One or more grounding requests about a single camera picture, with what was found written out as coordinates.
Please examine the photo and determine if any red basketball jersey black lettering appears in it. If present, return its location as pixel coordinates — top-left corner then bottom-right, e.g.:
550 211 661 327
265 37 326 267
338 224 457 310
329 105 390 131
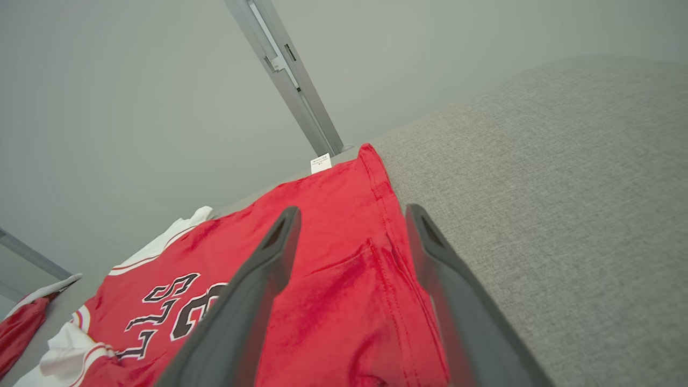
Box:
13 142 450 387

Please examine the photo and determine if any red shorts white stripe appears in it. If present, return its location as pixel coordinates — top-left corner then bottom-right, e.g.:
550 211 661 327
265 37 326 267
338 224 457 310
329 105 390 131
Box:
0 273 83 379

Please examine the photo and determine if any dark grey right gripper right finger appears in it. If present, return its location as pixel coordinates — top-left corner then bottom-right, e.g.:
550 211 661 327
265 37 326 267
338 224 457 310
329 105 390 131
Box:
404 203 554 387

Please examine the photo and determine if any grey slotted metal post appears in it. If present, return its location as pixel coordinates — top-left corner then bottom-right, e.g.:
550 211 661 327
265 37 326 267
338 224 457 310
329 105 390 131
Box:
225 0 345 157

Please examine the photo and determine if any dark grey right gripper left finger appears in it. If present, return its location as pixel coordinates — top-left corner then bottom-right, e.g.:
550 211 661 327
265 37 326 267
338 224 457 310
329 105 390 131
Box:
156 206 302 387

